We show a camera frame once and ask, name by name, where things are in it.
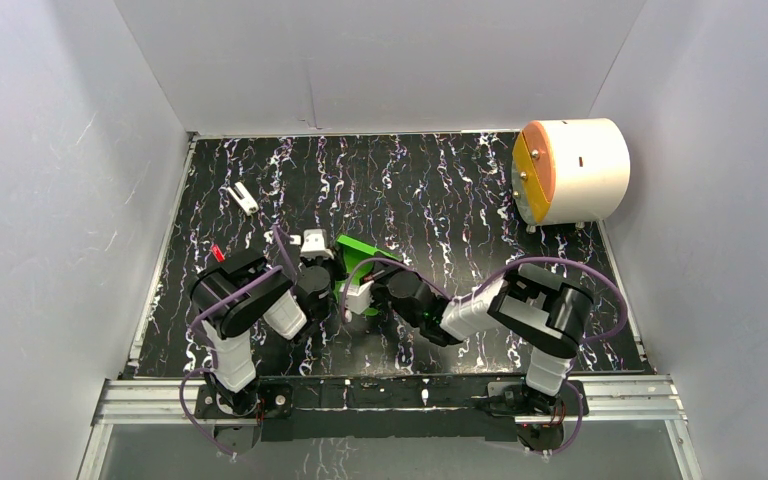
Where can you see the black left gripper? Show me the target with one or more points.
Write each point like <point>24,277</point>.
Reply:
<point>330,270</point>

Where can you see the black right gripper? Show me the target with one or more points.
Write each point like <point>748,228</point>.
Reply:
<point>379,280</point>

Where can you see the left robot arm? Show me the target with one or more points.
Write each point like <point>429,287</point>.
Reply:
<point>238,290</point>

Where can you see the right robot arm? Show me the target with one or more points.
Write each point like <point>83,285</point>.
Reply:
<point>546,310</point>

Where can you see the small white plastic clip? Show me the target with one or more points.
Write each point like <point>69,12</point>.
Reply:
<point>243,198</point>

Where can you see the small red marker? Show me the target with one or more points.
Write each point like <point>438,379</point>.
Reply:
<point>217,253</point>

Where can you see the white cylinder with coloured face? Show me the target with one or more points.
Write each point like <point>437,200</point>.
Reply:
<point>569,171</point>

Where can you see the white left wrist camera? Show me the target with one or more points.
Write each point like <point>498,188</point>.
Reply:
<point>313,244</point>

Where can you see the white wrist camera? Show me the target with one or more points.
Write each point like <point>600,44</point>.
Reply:
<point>313,244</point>
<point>358,298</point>

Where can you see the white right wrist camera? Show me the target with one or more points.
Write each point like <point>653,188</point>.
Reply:
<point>358,298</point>

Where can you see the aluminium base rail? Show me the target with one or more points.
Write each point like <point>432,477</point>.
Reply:
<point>171,401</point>

